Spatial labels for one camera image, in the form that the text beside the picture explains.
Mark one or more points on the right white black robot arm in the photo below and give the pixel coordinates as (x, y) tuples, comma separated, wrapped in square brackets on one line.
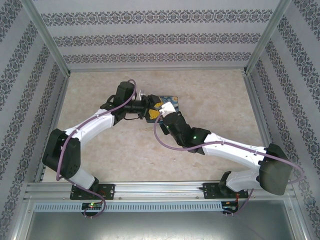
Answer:
[(232, 155)]

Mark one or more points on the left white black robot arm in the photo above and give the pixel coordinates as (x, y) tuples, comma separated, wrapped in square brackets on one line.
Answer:
[(92, 128)]

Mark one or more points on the starry night print tin box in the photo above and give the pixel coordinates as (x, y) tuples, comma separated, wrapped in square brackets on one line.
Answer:
[(175, 98)]

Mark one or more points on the green circuit board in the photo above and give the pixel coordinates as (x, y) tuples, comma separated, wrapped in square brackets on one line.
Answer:
[(92, 206), (230, 207)]

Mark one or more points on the grey metal sheet panel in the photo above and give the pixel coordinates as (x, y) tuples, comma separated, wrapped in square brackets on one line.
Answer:
[(160, 227)]

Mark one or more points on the aluminium side rail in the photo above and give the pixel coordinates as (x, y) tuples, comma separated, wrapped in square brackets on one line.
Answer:
[(257, 107), (58, 107)]

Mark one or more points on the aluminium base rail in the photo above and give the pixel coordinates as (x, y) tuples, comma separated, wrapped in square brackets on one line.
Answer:
[(160, 190)]

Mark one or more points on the aluminium frame post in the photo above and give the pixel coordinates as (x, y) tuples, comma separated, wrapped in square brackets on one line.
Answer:
[(265, 37), (47, 37)]

